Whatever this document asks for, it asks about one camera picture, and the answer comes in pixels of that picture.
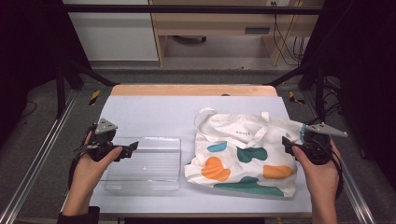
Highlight clear plastic container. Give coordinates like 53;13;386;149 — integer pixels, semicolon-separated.
103;136;182;191

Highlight aluminium rail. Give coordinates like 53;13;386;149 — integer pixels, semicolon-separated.
303;92;377;224
0;89;79;224

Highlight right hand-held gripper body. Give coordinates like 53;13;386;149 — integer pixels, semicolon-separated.
290;122;349;166

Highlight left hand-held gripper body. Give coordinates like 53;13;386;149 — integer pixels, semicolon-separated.
83;118;126;162

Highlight bundle of black hanging cables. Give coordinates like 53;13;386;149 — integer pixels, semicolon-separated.
272;13;308;67

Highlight white tote bag coloured blobs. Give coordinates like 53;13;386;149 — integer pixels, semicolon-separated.
183;106;308;199

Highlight person's left hand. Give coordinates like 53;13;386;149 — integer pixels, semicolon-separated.
68;130;123;200

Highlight black horizontal frame bar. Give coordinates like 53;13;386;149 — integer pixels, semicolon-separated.
64;4;325;16

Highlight black curtain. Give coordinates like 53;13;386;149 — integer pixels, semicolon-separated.
298;0;396;181
0;0;92;147

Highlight white cabinet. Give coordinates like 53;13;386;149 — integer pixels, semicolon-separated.
62;0;161;63

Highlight light wooden desk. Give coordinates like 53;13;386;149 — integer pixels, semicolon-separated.
148;0;325;67

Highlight pale grey table mat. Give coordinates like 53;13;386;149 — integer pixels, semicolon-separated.
61;94;314;217

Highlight person's right hand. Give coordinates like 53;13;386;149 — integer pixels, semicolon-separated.
291;139;342;203

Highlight black frame strut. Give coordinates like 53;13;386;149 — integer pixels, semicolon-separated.
264;61;327;123
55;58;119;119

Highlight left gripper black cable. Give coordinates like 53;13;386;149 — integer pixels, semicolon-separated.
67;123;98;191

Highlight black floor cables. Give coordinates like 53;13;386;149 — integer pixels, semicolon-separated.
322;76;344;120

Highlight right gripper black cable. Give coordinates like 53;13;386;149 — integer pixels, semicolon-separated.
309;136;346;201

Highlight yellow black striped tape piece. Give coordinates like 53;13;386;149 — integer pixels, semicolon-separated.
88;89;103;107
288;91;306;105

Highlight wooden table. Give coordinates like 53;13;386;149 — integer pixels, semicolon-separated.
60;83;314;219

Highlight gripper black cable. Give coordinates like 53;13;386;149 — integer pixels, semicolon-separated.
67;123;98;191
309;136;346;201

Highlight thin black floor cable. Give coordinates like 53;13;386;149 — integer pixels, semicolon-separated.
20;100;38;119

